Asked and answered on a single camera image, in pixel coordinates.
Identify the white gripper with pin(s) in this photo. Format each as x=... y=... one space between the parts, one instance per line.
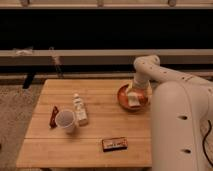
x=140 y=83

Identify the orange ceramic bowl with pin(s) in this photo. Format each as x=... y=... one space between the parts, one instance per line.
x=123 y=99

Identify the white paper cup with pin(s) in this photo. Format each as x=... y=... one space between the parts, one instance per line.
x=66 y=120

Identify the dark rectangular candy box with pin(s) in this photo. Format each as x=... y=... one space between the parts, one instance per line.
x=113 y=144

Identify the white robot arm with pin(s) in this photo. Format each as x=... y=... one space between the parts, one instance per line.
x=178 y=105

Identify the red snack wrapper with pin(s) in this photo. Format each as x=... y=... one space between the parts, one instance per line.
x=52 y=122

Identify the white sponge block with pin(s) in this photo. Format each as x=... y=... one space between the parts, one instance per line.
x=133 y=100

